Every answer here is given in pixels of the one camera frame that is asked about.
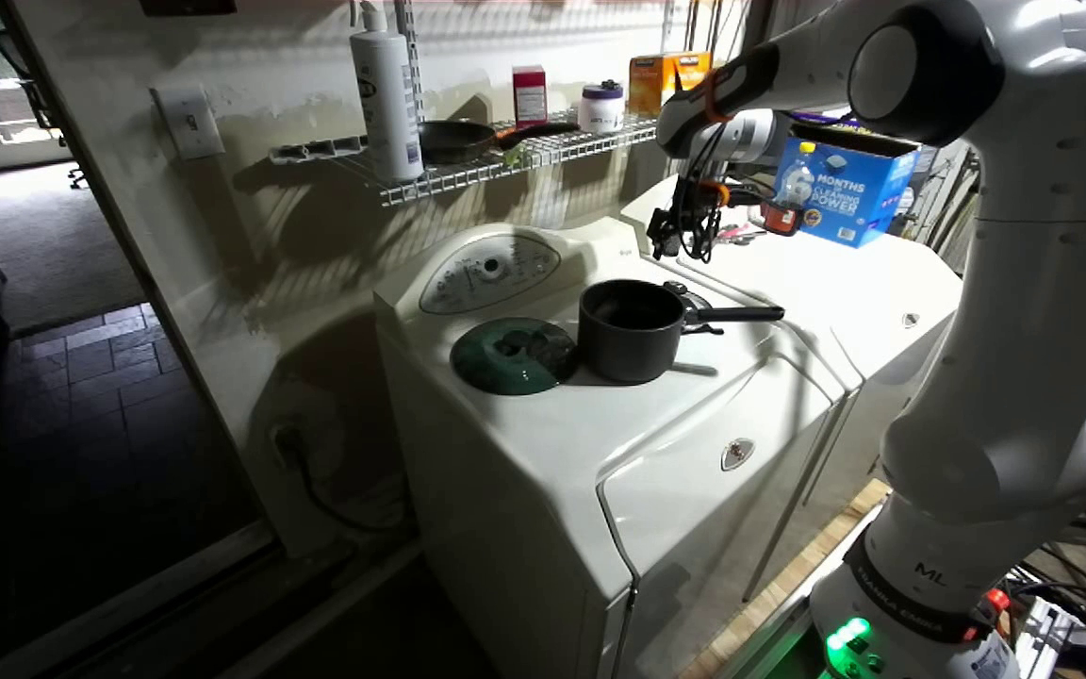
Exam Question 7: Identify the blue detergent box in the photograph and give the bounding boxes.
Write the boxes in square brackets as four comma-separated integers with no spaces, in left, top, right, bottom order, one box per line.
[770,116,922,252]

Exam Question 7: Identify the white wire shelf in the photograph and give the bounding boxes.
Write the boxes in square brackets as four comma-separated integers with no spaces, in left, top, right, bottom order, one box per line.
[266,94,678,209]

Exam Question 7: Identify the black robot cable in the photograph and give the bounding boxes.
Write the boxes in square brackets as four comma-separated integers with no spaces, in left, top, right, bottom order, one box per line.
[678,121,732,265]

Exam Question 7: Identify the black pan on shelf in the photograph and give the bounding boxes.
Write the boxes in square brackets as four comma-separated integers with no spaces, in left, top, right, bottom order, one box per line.
[417,116,505,168]

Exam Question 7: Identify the white jar purple lid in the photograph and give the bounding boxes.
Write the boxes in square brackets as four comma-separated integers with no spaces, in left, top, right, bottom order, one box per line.
[576,76,631,136]

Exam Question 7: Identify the black saucepan with handle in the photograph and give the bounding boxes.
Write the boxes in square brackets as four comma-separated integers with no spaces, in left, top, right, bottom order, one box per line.
[573,274,789,389]

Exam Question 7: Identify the yellow box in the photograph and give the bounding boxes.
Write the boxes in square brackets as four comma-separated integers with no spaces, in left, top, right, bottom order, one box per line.
[670,50,717,99]

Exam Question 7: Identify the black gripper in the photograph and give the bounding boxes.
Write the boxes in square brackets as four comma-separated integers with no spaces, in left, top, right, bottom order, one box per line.
[643,173,720,266]

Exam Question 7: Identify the tall white bottle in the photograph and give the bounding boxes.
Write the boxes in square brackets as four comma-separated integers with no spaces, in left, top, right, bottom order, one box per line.
[348,0,429,192]

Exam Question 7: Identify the black power cord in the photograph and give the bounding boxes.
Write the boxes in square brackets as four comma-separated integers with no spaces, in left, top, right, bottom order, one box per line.
[266,422,409,538]

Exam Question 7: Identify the wooden plank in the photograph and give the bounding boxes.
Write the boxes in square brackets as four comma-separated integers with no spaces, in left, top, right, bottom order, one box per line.
[678,476,897,679]

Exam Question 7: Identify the orange box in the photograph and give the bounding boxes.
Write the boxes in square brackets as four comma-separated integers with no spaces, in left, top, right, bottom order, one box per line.
[626,52,682,121]

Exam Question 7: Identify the white washing machine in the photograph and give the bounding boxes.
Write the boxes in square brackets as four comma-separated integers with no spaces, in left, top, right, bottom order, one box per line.
[370,209,854,679]

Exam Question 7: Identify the white wall outlet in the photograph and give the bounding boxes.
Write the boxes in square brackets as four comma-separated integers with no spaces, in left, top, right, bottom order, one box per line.
[152,77,228,167]

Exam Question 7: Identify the white dryer machine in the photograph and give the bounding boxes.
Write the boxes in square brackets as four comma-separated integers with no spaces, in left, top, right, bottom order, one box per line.
[623,173,970,505]

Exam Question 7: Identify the small red box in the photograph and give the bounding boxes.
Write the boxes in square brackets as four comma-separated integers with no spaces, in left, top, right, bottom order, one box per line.
[507,65,554,126]

